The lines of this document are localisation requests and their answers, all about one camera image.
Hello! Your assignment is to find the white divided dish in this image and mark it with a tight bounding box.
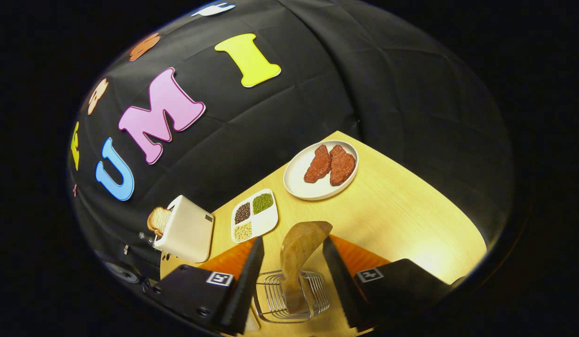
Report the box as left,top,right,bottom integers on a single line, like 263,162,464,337
230,189,279,244

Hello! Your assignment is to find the green beans pile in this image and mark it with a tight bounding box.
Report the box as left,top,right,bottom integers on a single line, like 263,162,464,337
253,193,274,215

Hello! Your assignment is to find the white round plate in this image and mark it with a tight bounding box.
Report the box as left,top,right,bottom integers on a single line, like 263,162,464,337
283,140,359,201

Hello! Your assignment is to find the white toaster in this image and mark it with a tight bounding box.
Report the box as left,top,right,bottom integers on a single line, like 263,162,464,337
154,195,215,264

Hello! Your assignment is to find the metal wire chopstick holder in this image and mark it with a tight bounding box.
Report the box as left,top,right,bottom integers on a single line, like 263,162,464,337
253,269,331,323

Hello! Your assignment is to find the red meat piece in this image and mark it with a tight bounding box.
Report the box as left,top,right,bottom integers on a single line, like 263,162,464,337
330,145,357,186
303,145,332,183

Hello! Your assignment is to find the bread slice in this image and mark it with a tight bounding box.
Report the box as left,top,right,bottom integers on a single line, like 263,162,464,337
147,206,173,237

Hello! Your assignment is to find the wooden spoon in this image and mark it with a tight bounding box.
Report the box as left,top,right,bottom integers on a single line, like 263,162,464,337
280,221,333,314

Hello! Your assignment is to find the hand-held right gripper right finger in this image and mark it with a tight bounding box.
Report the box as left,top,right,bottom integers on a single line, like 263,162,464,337
322,234,454,333

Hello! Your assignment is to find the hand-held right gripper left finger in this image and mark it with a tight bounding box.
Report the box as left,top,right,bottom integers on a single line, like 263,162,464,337
144,235,265,335

